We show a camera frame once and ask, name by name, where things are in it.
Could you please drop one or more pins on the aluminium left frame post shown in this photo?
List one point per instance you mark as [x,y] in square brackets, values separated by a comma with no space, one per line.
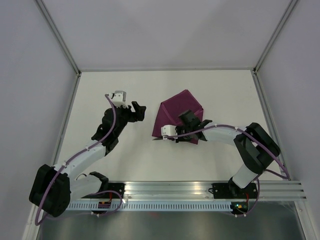
[57,35]

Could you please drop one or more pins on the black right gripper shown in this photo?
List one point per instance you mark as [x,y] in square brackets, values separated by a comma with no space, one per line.
[179,139]

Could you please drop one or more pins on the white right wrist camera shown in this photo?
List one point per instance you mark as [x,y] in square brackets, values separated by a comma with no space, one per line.
[168,132]

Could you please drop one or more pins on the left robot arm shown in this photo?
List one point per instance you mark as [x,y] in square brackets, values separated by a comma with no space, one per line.
[54,187]

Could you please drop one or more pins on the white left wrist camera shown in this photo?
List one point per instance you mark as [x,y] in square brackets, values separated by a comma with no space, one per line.
[118,98]

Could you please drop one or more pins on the knife with teal handle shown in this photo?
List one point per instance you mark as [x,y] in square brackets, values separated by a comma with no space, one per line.
[158,138]

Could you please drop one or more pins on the purple cloth napkin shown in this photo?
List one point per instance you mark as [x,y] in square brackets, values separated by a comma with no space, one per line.
[170,109]

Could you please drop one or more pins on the aluminium front rail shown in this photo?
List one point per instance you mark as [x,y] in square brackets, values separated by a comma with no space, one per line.
[270,190]

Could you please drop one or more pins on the aluminium right frame post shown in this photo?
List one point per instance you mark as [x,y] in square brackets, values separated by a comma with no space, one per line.
[275,34]

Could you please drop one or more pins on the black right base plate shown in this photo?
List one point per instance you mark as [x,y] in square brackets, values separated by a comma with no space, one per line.
[232,191]

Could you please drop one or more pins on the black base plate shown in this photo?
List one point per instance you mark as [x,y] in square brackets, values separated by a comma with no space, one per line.
[232,191]
[118,187]

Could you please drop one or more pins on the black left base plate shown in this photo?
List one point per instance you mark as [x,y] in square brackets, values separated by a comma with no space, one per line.
[118,187]

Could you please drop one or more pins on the white slotted cable duct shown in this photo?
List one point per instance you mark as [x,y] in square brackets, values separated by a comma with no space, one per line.
[156,206]

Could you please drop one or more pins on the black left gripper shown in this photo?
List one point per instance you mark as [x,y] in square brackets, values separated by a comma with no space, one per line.
[138,115]

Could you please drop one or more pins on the aluminium frame post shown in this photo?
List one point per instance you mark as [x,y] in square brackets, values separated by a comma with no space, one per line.
[57,35]
[275,34]

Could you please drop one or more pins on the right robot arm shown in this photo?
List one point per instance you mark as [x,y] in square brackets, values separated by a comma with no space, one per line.
[254,145]

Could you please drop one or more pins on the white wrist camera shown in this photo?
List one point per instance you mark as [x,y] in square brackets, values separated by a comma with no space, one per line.
[168,132]
[118,98]

